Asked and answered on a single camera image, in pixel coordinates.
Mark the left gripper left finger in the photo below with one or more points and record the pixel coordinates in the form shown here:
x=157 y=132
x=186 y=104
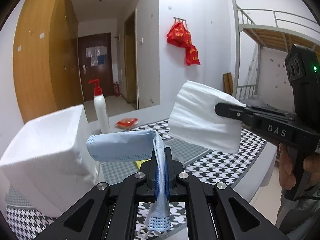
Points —
x=106 y=211

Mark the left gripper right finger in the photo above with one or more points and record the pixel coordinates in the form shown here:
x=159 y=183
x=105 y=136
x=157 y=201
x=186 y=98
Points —
x=215 y=211

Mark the yellow mesh sponge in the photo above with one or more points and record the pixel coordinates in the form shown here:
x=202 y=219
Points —
x=138 y=163

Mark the blue surgical face mask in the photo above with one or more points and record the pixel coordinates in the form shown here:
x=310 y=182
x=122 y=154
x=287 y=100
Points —
x=138 y=146

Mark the white tissue paper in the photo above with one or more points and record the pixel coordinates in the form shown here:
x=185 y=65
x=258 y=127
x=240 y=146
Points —
x=194 y=120

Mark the person's right hand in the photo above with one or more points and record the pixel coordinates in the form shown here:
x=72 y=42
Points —
x=286 y=178

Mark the houndstooth table mat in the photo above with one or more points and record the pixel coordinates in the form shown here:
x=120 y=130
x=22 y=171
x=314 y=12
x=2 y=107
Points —
x=210 y=166

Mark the white styrofoam box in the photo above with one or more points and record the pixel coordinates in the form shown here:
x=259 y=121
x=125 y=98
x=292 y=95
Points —
x=48 y=163

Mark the red snack packet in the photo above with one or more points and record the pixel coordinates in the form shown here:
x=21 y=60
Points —
x=126 y=123

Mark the white lotion pump bottle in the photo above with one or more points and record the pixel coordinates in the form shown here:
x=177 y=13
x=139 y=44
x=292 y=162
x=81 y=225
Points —
x=100 y=107

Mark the red fire extinguisher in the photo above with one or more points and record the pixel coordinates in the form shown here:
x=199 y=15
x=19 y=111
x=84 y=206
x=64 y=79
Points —
x=117 y=89

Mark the red hanging banner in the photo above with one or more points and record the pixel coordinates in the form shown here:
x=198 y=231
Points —
x=180 y=37

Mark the wooden wardrobe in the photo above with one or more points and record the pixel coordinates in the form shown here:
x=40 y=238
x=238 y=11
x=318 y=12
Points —
x=45 y=58

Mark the dark brown entrance door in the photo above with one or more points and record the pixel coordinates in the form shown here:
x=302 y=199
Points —
x=95 y=62

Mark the brown side door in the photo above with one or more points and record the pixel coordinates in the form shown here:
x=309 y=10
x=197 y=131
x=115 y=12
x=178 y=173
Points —
x=130 y=60

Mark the metal bunk bed frame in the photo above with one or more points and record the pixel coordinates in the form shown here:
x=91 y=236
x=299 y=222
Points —
x=288 y=29

